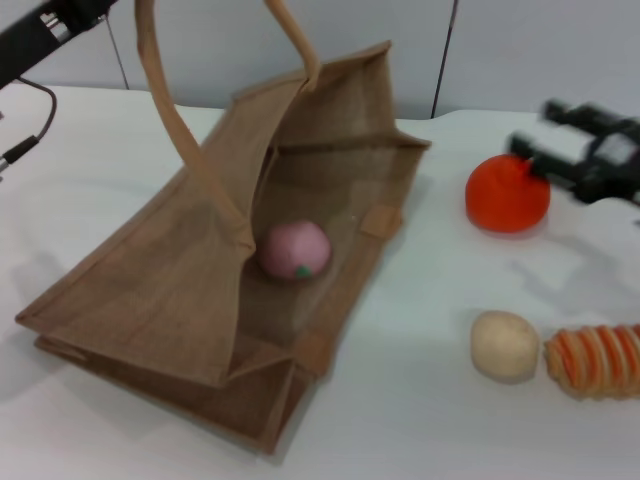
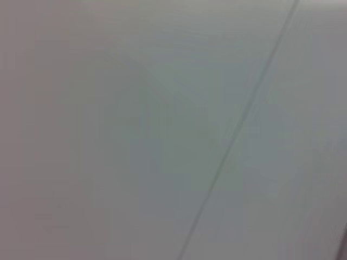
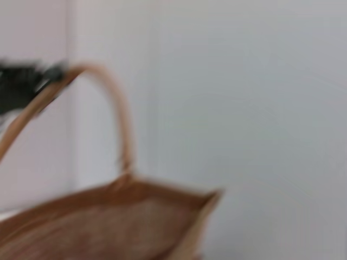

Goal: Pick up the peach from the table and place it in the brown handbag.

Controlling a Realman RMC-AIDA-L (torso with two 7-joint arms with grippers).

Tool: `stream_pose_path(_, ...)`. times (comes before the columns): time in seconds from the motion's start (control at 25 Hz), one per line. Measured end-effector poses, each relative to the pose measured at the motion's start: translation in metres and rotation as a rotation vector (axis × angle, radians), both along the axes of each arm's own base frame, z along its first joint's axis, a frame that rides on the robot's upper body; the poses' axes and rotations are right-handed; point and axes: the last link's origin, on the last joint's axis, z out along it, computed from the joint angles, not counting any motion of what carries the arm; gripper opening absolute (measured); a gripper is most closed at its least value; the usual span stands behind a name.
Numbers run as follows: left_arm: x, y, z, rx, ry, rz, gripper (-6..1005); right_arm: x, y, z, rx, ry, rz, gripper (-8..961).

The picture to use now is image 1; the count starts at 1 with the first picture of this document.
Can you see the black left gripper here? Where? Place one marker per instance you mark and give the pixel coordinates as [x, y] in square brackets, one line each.
[85, 10]

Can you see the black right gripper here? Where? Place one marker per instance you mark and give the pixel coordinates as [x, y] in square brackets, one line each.
[612, 165]

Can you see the pink toy peach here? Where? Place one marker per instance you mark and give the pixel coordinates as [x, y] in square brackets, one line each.
[292, 247]

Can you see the brown jute handbag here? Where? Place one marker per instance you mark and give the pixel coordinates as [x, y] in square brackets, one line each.
[150, 300]

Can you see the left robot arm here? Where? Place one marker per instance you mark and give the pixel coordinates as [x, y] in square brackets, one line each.
[25, 45]

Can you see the red-orange toy fruit with stem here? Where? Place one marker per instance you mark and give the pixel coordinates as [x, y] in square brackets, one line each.
[500, 200]

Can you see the thin dark vertical pole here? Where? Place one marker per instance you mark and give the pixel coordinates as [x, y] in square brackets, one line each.
[441, 80]

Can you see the beige toy potato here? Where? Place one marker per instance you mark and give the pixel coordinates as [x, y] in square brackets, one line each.
[505, 347]

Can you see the orange striped toy bread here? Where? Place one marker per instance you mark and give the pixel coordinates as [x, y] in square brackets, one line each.
[590, 360]

